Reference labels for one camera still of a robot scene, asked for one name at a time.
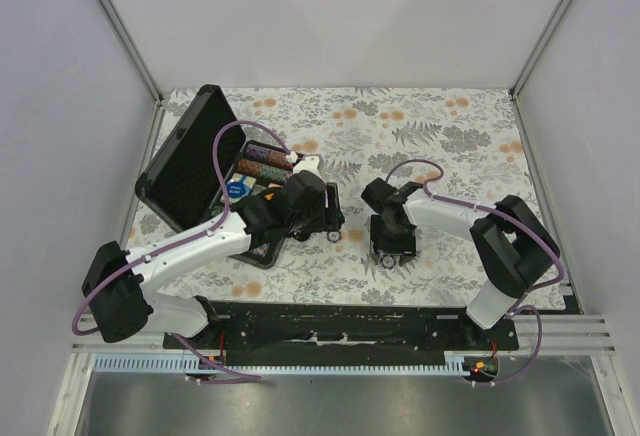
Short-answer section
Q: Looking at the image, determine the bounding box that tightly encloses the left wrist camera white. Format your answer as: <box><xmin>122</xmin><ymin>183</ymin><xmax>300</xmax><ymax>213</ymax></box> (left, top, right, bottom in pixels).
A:
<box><xmin>285</xmin><ymin>151</ymin><xmax>323</xmax><ymax>178</ymax></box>

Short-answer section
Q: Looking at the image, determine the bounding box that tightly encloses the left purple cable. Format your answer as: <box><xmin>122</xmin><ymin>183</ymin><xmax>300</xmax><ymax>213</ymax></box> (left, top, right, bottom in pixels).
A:
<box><xmin>72</xmin><ymin>120</ymin><xmax>264</xmax><ymax>385</ymax></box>

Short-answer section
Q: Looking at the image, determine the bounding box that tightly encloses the white slotted cable duct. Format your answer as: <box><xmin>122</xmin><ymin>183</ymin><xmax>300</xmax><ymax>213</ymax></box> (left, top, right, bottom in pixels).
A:
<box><xmin>93</xmin><ymin>353</ymin><xmax>476</xmax><ymax>375</ymax></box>

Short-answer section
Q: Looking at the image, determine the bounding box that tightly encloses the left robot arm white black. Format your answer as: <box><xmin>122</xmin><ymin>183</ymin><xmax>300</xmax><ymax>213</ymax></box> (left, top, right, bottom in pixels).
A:
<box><xmin>82</xmin><ymin>170</ymin><xmax>344</xmax><ymax>349</ymax></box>

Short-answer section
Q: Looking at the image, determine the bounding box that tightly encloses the purple cable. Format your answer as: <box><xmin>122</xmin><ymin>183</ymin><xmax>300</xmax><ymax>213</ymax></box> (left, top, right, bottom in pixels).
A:
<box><xmin>72</xmin><ymin>120</ymin><xmax>264</xmax><ymax>385</ymax></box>
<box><xmin>384</xmin><ymin>158</ymin><xmax>566</xmax><ymax>388</ymax></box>

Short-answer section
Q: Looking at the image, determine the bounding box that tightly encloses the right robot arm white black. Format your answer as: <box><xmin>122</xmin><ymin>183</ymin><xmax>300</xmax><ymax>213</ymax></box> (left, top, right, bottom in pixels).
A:
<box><xmin>361</xmin><ymin>178</ymin><xmax>564</xmax><ymax>350</ymax></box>

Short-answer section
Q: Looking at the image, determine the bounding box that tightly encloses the blue poker chip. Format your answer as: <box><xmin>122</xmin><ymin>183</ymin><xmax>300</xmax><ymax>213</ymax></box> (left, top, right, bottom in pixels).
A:
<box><xmin>381</xmin><ymin>255</ymin><xmax>396</xmax><ymax>269</ymax></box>
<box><xmin>327</xmin><ymin>231</ymin><xmax>342</xmax><ymax>243</ymax></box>

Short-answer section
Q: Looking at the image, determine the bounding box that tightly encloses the blue playing card deck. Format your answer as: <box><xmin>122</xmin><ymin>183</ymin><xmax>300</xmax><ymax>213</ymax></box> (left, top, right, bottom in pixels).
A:
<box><xmin>227</xmin><ymin>173</ymin><xmax>256</xmax><ymax>198</ymax></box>

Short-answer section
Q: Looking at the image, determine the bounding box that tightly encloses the black poker set case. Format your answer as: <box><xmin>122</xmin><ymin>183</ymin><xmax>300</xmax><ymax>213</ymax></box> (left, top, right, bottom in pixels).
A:
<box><xmin>134</xmin><ymin>84</ymin><xmax>322</xmax><ymax>271</ymax></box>

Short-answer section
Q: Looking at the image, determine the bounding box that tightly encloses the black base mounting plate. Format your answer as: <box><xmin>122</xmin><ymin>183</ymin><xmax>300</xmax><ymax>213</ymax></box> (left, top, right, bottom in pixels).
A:
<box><xmin>189</xmin><ymin>301</ymin><xmax>519</xmax><ymax>367</ymax></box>

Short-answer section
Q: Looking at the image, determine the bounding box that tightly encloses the orange green chip row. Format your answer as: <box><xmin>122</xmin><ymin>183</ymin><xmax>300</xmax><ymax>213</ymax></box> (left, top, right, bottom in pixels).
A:
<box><xmin>236</xmin><ymin>159</ymin><xmax>290</xmax><ymax>183</ymax></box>

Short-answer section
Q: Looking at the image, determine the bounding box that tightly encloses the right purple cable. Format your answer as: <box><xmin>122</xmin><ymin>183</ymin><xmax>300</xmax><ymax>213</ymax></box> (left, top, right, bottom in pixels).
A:
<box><xmin>384</xmin><ymin>158</ymin><xmax>566</xmax><ymax>388</ymax></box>

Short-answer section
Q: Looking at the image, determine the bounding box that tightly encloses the purple chip row in case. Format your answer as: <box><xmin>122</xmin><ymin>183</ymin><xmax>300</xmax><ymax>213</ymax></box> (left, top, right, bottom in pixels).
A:
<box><xmin>245</xmin><ymin>144</ymin><xmax>292</xmax><ymax>168</ymax></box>

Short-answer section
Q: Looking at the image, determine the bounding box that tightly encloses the blue small blind button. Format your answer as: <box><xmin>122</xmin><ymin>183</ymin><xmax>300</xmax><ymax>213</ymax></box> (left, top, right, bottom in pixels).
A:
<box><xmin>226</xmin><ymin>181</ymin><xmax>247</xmax><ymax>202</ymax></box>

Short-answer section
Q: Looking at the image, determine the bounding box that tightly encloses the blue orange chip row bottom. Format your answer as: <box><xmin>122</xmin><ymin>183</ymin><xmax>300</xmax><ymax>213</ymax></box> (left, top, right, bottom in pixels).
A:
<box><xmin>250</xmin><ymin>243</ymin><xmax>270</xmax><ymax>258</ymax></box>

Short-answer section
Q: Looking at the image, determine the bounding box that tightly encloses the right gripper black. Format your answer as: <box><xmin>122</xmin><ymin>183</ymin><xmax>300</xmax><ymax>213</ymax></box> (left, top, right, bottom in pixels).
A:
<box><xmin>370</xmin><ymin>214</ymin><xmax>417</xmax><ymax>265</ymax></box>

